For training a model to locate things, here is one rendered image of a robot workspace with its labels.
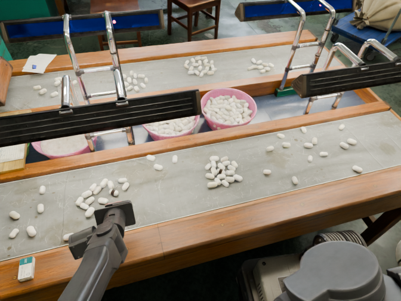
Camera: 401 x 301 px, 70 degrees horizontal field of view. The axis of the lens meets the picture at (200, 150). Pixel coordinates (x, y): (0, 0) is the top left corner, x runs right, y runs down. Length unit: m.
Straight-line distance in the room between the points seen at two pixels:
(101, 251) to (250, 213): 0.57
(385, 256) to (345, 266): 1.77
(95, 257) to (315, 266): 0.41
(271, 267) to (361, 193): 0.45
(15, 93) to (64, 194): 0.68
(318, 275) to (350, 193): 0.88
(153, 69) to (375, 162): 1.16
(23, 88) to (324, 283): 1.55
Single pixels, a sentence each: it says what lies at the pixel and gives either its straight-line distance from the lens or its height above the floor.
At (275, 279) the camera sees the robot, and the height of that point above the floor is 0.48.
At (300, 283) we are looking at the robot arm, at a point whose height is 1.34.
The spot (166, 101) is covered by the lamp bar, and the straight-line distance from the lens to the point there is 0.86.
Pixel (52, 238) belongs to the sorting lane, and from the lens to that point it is 1.08.
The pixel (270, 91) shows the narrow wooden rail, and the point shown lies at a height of 0.70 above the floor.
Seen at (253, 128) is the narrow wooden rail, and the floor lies 0.76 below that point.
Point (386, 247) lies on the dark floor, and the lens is 2.16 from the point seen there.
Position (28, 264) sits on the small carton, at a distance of 1.02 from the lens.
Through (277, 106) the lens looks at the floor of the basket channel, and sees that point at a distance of 1.58.
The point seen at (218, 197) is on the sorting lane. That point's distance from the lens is 1.07.
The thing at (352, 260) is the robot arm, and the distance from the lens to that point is 0.36.
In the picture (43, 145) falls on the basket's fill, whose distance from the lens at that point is 1.36.
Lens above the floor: 1.65
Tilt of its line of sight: 49 degrees down
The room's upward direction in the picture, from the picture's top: 4 degrees clockwise
